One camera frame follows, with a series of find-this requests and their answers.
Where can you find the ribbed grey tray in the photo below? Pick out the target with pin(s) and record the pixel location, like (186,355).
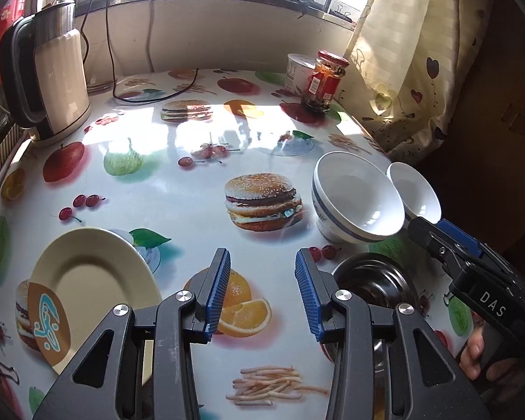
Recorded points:
(2,162)

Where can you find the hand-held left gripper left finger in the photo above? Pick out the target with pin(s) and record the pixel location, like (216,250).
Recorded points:
(216,293)

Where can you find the stainless steel bowl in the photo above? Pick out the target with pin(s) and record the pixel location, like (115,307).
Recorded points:
(376,275)

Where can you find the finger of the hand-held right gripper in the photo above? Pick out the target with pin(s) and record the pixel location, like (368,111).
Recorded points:
(461,238)
(433,243)

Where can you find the food printed tablecloth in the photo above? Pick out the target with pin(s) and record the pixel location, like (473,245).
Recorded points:
(179,192)

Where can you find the person's right hand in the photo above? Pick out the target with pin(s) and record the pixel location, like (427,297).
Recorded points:
(472,354)

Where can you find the white electric kettle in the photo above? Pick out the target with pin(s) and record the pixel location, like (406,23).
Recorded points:
(57,78)

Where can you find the beige plate with brown emblem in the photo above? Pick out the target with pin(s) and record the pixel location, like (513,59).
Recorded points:
(96,280)

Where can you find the small white banded bowl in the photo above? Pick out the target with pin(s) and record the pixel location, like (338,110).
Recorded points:
(415,192)

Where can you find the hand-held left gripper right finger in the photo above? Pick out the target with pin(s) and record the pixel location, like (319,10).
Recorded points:
(308,297)

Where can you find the red package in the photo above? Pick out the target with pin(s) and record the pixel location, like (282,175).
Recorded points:
(13,13)

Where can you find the glass jar with red label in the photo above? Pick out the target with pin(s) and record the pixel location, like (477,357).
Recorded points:
(323,83)

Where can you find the large white banded bowl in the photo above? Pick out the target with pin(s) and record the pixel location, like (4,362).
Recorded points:
(358,197)

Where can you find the white plastic tub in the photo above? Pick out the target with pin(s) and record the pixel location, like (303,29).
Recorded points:
(297,74)

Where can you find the cream heart printed curtain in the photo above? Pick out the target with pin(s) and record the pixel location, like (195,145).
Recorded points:
(415,52)

